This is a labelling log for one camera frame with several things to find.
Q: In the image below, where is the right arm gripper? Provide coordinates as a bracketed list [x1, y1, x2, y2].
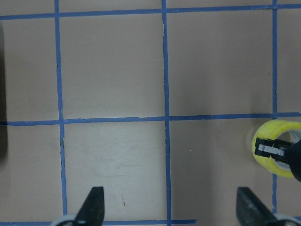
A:
[254, 137, 301, 181]

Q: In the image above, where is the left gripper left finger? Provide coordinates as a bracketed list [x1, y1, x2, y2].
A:
[52, 186, 105, 226]

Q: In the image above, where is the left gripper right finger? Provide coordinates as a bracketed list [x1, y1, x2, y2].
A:
[236, 186, 297, 226]

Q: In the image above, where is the yellow tape roll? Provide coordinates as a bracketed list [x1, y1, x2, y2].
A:
[252, 120, 301, 178]

